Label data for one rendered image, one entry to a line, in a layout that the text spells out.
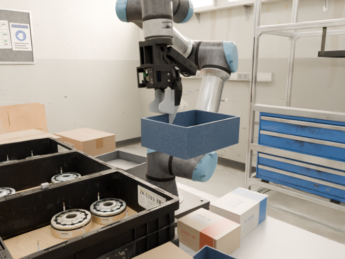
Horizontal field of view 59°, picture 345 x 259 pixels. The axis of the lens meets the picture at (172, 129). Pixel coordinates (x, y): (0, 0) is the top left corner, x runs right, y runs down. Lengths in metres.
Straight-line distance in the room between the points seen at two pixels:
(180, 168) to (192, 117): 0.27
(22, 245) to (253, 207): 0.70
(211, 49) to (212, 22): 2.77
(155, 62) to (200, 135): 0.21
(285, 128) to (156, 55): 1.85
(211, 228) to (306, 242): 0.32
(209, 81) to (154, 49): 0.43
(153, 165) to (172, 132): 0.49
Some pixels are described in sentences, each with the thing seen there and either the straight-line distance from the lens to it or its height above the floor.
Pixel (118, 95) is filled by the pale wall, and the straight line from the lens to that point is 4.69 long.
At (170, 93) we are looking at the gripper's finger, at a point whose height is 1.19.
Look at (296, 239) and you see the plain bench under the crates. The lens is 1.14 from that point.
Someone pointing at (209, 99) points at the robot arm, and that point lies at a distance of 1.12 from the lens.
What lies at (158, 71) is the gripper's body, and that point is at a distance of 0.74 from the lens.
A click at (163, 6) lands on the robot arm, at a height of 1.39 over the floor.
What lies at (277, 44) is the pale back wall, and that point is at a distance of 3.46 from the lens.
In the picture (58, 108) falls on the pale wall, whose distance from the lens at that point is 4.24.
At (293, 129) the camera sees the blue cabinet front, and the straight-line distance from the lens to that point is 2.46.
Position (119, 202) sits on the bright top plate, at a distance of 0.94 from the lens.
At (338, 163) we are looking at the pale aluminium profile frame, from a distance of 2.36.
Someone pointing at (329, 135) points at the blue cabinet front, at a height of 0.78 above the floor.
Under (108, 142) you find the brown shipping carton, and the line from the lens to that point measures 1.78.
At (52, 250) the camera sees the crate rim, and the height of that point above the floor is 0.93.
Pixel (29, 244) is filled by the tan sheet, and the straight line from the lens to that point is 0.87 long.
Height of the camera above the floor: 1.26
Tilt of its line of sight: 12 degrees down
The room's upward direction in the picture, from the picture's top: straight up
